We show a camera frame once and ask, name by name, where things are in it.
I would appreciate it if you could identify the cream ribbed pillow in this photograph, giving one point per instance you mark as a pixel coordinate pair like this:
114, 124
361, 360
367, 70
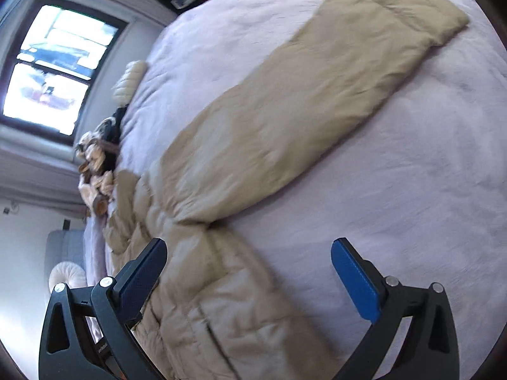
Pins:
127, 79

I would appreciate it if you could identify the brown patterned cloth pile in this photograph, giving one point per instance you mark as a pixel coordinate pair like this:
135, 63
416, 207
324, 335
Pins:
93, 162

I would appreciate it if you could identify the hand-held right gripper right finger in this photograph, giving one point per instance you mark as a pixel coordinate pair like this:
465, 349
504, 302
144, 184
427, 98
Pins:
354, 281

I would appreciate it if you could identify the lavender plush blanket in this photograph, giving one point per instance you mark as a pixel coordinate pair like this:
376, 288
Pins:
396, 190

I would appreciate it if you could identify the beige puffer jacket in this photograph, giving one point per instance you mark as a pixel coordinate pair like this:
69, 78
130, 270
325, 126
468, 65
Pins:
277, 126

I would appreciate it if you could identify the grey pleated curtain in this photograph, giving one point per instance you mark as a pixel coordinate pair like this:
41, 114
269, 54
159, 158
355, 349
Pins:
35, 178

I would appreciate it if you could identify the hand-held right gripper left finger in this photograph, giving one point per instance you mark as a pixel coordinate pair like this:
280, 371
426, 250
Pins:
142, 277

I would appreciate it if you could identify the dark framed window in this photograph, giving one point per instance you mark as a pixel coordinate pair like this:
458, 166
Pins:
51, 87

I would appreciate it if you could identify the round white cushion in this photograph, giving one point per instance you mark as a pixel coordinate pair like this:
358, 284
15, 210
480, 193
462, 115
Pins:
67, 275

